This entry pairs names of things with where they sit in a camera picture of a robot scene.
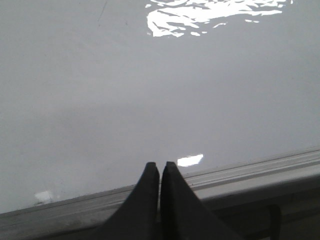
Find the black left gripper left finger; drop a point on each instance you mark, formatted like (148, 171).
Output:
(136, 217)

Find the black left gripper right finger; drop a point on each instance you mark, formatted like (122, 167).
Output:
(183, 215)

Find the white whiteboard with aluminium frame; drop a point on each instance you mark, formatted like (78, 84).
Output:
(92, 90)

